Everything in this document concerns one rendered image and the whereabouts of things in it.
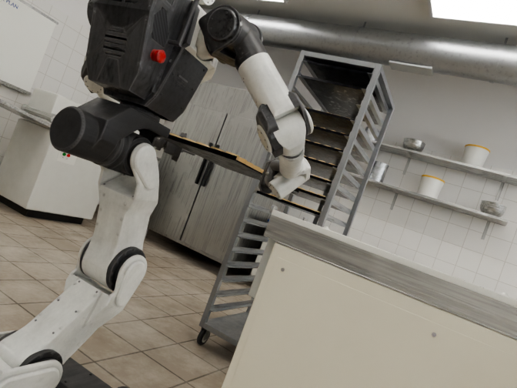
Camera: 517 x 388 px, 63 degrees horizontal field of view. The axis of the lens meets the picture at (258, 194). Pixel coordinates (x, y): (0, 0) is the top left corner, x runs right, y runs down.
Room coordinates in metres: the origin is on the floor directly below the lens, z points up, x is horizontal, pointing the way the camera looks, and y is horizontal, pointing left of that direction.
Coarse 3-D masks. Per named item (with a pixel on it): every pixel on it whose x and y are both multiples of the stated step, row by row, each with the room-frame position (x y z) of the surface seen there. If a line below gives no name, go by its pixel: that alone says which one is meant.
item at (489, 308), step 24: (288, 216) 0.90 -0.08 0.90; (288, 240) 0.89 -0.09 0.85; (312, 240) 0.87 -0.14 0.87; (336, 240) 0.86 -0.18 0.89; (336, 264) 0.85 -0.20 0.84; (360, 264) 0.83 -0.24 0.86; (384, 264) 0.82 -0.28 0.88; (408, 264) 0.80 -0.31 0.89; (408, 288) 0.80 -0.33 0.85; (432, 288) 0.78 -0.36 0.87; (456, 288) 0.77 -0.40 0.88; (480, 288) 0.76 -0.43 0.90; (456, 312) 0.77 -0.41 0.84; (480, 312) 0.75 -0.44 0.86; (504, 312) 0.74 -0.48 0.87
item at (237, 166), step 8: (168, 136) 1.45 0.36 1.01; (176, 136) 1.44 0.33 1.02; (176, 144) 1.61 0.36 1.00; (184, 144) 1.45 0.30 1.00; (192, 144) 1.41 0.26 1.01; (200, 152) 1.58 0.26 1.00; (208, 152) 1.41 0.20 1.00; (216, 152) 1.36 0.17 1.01; (224, 152) 1.35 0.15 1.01; (208, 160) 1.89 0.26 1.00; (216, 160) 1.68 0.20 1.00; (224, 160) 1.51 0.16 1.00; (232, 160) 1.36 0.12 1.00; (232, 168) 1.79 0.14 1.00; (240, 168) 1.60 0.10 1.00; (248, 168) 1.43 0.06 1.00; (256, 176) 1.76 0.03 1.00; (296, 192) 1.85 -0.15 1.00
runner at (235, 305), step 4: (248, 300) 2.88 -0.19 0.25; (252, 300) 2.94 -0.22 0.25; (220, 304) 2.52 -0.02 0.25; (224, 304) 2.56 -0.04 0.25; (228, 304) 2.62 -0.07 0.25; (232, 304) 2.67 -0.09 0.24; (236, 304) 2.72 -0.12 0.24; (240, 304) 2.77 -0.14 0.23; (244, 304) 2.83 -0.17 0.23; (248, 304) 2.88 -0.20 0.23; (212, 308) 2.45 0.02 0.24; (216, 308) 2.49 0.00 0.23; (220, 308) 2.53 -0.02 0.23; (224, 308) 2.56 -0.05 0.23; (228, 308) 2.60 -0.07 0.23; (232, 308) 2.63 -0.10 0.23; (236, 308) 2.68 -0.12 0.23
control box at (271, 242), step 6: (270, 240) 0.95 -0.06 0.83; (270, 246) 0.94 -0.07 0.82; (264, 252) 0.95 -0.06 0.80; (270, 252) 0.94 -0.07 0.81; (264, 258) 0.95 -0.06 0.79; (264, 264) 0.94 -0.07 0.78; (258, 270) 0.95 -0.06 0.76; (264, 270) 0.94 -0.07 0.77; (258, 276) 0.94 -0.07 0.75; (252, 282) 0.95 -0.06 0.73; (258, 282) 0.94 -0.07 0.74; (252, 288) 0.95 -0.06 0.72; (252, 294) 0.94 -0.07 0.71
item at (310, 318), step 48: (288, 288) 0.87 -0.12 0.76; (336, 288) 0.83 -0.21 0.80; (384, 288) 0.81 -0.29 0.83; (240, 336) 0.89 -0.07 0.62; (288, 336) 0.85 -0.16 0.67; (336, 336) 0.82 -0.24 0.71; (384, 336) 0.79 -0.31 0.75; (432, 336) 0.76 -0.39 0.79; (480, 336) 0.74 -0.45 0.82; (240, 384) 0.88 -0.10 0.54; (288, 384) 0.84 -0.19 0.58; (336, 384) 0.81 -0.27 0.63; (384, 384) 0.78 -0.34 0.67; (432, 384) 0.76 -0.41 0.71; (480, 384) 0.73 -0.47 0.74
